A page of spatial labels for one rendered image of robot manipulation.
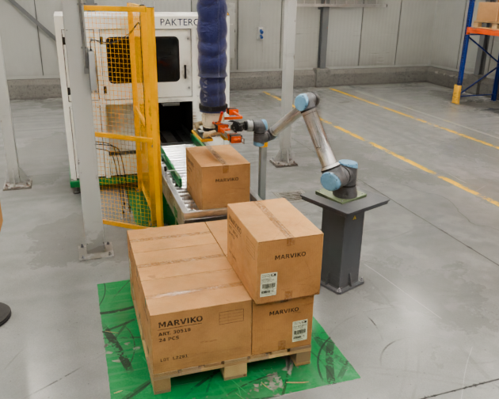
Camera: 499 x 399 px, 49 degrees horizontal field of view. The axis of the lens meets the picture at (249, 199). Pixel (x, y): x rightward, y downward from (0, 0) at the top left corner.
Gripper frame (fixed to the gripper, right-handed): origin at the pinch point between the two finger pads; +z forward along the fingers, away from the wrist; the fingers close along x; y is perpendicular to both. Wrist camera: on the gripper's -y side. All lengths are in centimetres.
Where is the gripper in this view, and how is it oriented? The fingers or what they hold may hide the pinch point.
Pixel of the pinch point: (222, 127)
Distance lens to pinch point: 424.7
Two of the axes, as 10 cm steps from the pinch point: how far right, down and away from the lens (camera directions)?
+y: -3.3, -3.4, 8.8
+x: 0.2, -9.3, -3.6
